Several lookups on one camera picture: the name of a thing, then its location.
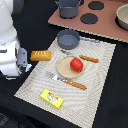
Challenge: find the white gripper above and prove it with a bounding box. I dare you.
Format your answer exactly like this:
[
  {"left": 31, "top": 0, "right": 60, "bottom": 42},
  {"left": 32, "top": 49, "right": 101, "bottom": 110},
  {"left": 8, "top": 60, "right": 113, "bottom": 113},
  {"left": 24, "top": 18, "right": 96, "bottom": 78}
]
[{"left": 0, "top": 41, "right": 32, "bottom": 79}]

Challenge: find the orange bread loaf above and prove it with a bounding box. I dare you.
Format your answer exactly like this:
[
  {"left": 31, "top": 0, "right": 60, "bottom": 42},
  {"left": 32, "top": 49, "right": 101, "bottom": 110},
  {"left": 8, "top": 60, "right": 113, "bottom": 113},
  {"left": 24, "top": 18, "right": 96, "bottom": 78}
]
[{"left": 30, "top": 50, "right": 51, "bottom": 61}]

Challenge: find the grey saucepan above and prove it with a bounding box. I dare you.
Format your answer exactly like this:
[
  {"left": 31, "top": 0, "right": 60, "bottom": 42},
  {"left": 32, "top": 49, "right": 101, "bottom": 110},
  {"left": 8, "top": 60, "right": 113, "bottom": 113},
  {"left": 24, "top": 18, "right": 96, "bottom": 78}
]
[{"left": 57, "top": 29, "right": 99, "bottom": 50}]

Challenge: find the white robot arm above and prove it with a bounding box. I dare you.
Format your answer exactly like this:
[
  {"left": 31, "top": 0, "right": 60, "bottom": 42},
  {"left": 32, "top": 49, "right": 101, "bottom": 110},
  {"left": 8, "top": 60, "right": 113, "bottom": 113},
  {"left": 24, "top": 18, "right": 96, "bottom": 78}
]
[{"left": 0, "top": 0, "right": 32, "bottom": 80}]

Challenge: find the round wooden plate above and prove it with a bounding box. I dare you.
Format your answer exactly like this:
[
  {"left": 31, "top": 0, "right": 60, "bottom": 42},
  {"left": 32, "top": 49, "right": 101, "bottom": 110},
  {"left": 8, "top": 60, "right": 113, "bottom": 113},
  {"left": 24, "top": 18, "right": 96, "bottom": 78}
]
[{"left": 57, "top": 55, "right": 84, "bottom": 79}]

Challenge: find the yellow butter box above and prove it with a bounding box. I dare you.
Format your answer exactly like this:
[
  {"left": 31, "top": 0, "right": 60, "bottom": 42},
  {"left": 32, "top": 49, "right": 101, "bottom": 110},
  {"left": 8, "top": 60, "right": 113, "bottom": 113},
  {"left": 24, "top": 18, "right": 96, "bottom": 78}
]
[{"left": 40, "top": 89, "right": 64, "bottom": 109}]

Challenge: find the red tomato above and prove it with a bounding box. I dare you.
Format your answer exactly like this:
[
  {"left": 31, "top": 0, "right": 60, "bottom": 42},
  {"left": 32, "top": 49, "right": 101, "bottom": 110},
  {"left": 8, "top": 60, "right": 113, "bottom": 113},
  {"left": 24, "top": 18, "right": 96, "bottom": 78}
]
[{"left": 70, "top": 58, "right": 83, "bottom": 71}]

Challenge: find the grey cooking pot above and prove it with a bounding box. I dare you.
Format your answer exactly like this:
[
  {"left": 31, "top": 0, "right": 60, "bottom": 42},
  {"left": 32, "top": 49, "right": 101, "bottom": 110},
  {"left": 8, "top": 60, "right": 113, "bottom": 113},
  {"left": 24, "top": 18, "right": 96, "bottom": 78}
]
[{"left": 56, "top": 0, "right": 80, "bottom": 19}]

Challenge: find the woven beige placemat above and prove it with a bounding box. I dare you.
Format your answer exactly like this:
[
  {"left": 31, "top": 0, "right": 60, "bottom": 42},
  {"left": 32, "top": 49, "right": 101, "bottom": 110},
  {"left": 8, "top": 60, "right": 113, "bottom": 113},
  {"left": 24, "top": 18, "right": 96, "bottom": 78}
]
[{"left": 15, "top": 38, "right": 116, "bottom": 128}]

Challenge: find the pink toy stove board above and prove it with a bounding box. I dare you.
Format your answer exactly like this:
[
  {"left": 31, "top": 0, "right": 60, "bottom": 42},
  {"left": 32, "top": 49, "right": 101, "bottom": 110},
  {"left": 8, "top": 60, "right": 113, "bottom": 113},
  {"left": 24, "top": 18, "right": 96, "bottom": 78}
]
[{"left": 48, "top": 0, "right": 128, "bottom": 42}]

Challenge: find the beige bowl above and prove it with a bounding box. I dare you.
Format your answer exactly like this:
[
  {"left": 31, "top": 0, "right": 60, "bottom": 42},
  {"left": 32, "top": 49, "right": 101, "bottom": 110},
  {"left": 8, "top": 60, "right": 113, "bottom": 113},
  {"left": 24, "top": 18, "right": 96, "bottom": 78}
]
[{"left": 116, "top": 4, "right": 128, "bottom": 30}]

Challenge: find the wooden handled knife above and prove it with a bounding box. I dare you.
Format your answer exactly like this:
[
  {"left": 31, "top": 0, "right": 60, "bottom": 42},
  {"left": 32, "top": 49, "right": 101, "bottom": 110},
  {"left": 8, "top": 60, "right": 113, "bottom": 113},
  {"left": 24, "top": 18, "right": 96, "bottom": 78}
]
[{"left": 60, "top": 50, "right": 99, "bottom": 63}]

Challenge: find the wooden handled fork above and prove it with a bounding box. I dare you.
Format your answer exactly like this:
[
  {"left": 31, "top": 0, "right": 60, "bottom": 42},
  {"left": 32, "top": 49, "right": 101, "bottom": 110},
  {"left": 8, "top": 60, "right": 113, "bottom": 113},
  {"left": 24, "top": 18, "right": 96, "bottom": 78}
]
[{"left": 45, "top": 71, "right": 87, "bottom": 90}]

